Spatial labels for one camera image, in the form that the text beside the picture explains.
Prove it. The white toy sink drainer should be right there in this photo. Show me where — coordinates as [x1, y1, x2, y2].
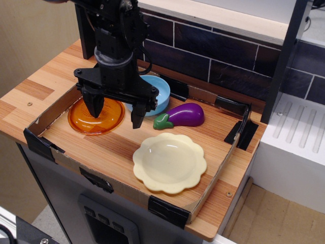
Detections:
[250, 94, 324, 212]

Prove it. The light blue plastic bowl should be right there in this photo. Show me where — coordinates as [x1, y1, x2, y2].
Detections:
[138, 75, 170, 116]

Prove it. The cream scalloped plate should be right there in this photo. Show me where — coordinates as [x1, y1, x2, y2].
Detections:
[133, 133, 207, 194]

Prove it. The grey toy oven front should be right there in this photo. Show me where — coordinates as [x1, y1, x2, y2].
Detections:
[78, 194, 140, 243]

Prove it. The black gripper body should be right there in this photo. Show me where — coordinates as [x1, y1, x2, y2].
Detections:
[74, 62, 159, 110]

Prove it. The orange plastic lid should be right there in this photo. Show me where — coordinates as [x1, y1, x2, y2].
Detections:
[68, 98, 125, 136]

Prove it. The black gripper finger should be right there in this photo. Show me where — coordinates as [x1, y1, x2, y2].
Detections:
[81, 86, 104, 118]
[131, 101, 151, 129]

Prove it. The purple toy eggplant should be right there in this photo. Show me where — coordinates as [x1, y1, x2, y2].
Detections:
[153, 103, 205, 130]

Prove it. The black cable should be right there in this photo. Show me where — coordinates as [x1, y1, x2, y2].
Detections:
[0, 225, 16, 244]

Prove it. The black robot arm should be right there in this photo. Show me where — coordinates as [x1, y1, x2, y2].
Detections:
[74, 1, 159, 129]

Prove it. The cardboard tray border with tape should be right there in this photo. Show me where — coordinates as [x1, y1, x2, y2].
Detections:
[24, 88, 258, 228]

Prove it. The black vertical post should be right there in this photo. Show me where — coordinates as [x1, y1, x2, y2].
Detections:
[261, 0, 313, 124]

